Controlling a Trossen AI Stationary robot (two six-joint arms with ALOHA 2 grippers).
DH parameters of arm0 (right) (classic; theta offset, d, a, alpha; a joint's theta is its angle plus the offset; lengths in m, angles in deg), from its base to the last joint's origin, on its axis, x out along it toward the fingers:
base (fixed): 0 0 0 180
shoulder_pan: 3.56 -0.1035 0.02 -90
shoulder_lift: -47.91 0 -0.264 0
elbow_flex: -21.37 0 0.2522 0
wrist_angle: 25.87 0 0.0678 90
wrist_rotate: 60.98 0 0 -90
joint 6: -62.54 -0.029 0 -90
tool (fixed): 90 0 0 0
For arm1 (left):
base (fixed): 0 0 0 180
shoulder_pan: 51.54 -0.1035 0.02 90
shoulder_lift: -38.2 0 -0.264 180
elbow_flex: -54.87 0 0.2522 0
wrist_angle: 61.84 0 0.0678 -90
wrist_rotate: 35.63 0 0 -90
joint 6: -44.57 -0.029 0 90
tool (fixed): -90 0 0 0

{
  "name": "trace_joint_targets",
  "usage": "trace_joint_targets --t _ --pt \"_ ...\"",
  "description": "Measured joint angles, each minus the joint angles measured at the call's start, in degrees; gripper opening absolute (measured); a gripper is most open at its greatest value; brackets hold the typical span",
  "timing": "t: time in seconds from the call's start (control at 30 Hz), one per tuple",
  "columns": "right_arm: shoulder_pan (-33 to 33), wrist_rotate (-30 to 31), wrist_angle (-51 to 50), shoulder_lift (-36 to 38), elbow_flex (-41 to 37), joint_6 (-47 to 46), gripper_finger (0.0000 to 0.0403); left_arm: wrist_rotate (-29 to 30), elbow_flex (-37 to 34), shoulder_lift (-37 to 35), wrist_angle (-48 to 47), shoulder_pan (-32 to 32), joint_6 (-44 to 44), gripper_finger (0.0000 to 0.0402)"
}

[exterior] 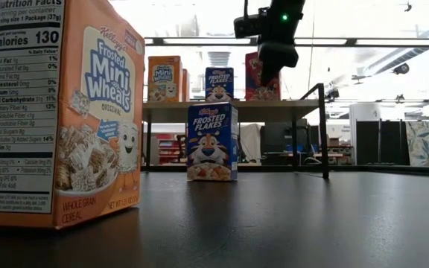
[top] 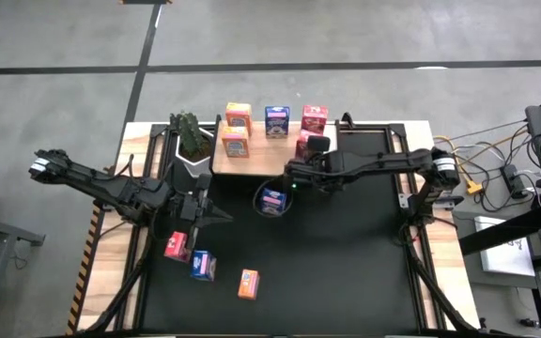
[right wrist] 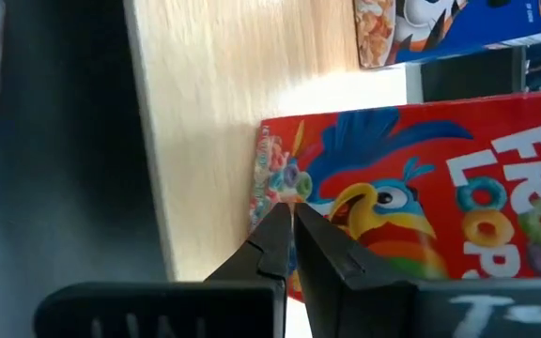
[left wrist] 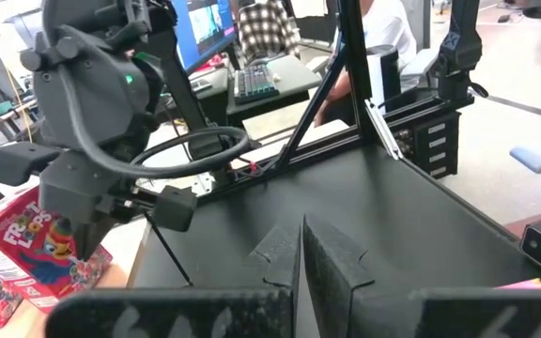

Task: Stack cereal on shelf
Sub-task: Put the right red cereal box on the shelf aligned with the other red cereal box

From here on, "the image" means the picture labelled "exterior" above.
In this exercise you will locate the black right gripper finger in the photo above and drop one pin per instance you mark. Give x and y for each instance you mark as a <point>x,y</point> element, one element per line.
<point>269,74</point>

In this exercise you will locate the red Froot Loops cereal box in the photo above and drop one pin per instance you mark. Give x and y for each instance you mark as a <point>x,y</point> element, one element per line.
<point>253,83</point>

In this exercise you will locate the blue Frosted Flakes cereal box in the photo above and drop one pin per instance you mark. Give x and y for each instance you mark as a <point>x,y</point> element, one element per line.
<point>219,83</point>
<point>212,141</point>

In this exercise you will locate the orange Mini Wheats cereal box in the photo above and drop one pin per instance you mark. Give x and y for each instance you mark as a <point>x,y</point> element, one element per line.
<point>164,80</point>
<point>99,111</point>
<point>186,87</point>

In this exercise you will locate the wooden shelf with black legs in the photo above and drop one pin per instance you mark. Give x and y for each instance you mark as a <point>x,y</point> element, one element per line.
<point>259,111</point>

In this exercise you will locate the white ribbed ceiling fixture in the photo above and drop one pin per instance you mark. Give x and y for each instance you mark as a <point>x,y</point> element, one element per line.
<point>219,59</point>

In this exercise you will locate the white cloth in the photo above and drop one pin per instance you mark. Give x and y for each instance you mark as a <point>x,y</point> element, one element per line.
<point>251,141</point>

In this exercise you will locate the cardboard box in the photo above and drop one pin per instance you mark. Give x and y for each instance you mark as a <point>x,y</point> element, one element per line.
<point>335,141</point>

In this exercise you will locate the white cabinet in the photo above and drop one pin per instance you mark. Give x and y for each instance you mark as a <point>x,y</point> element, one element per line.
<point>363,111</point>

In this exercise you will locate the red storage bins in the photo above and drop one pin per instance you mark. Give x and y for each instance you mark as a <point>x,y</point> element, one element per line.
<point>168,149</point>

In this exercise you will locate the black partition panel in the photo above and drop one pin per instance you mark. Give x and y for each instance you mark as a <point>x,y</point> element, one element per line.
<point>393,143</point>

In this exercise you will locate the black table mat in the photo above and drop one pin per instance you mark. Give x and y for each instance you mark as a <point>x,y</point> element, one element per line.
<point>274,223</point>

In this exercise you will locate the floral patterned panel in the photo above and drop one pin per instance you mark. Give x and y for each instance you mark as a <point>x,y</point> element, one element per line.
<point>428,143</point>

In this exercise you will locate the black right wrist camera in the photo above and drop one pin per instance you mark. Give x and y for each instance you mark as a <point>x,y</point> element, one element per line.
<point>248,27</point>

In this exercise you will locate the black overhead frame beam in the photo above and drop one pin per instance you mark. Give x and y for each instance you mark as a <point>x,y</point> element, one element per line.
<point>351,42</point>

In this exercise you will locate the black metal table frame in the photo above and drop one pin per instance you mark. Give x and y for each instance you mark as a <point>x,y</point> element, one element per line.
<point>348,168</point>

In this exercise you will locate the black ceiling camera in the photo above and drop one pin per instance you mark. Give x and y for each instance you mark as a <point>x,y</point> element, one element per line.
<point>401,69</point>

